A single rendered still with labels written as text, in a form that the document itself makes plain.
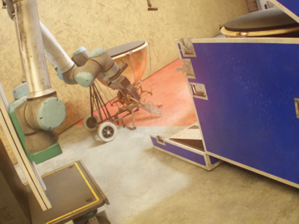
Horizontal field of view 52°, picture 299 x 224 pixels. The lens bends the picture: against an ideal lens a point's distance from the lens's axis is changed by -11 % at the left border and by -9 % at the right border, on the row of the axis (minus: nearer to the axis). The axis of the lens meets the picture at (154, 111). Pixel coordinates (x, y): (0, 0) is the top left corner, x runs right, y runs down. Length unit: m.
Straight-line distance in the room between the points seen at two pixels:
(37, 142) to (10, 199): 0.38
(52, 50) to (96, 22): 3.11
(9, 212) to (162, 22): 4.74
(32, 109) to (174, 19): 5.03
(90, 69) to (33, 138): 0.45
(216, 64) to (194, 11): 5.23
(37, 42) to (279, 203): 1.55
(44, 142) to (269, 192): 1.32
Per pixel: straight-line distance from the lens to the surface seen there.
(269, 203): 2.00
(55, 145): 1.71
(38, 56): 1.53
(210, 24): 7.52
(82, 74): 1.69
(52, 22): 4.36
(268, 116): 1.70
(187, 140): 2.83
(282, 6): 1.41
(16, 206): 1.89
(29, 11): 1.55
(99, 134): 3.40
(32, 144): 1.72
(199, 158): 2.42
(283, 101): 1.58
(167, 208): 2.18
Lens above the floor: 1.26
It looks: 19 degrees down
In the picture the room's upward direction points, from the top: 17 degrees counter-clockwise
